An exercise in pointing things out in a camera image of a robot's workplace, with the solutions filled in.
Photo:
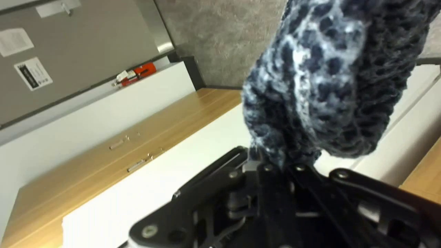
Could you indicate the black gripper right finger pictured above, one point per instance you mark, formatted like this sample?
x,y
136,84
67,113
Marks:
x,y
349,211

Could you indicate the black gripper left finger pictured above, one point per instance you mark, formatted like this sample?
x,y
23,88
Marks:
x,y
207,207

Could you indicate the blue white knitted beanie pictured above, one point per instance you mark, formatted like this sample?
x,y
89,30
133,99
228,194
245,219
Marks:
x,y
332,77

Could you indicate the light wooden desk top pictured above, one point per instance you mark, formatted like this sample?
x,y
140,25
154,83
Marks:
x,y
92,174

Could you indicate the red and white tool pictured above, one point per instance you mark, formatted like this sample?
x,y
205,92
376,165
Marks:
x,y
139,73

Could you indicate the white side panel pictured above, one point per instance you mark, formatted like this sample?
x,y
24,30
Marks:
x,y
70,124

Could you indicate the grey cabinet door panel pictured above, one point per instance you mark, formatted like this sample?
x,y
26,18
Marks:
x,y
88,50

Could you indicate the black white printed sticker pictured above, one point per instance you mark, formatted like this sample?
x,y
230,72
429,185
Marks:
x,y
34,73

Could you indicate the white taped label strip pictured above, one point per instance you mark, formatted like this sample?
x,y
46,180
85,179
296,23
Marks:
x,y
57,7

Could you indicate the plain white paper label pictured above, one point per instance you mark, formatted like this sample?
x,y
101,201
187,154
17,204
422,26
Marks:
x,y
15,41

